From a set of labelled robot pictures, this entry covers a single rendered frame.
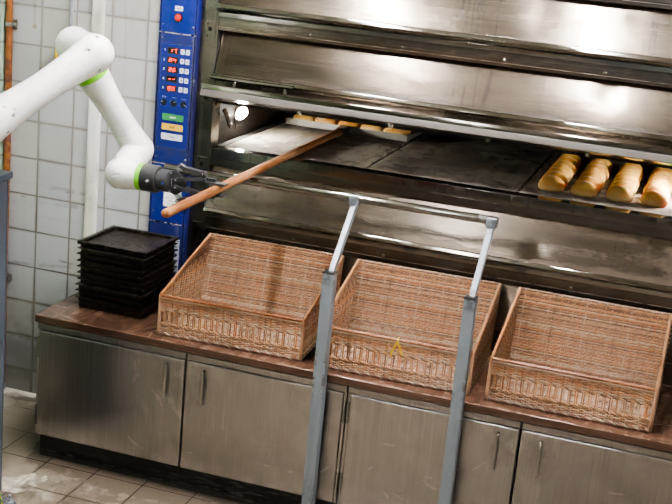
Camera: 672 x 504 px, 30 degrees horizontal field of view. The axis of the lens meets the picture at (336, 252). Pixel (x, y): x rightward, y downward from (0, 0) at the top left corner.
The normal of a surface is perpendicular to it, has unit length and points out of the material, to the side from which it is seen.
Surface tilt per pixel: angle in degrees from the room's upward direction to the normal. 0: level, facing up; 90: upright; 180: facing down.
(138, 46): 90
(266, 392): 90
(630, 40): 70
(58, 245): 90
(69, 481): 0
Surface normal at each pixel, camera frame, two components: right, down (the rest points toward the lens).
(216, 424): -0.30, 0.23
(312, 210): -0.25, -0.11
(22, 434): 0.09, -0.96
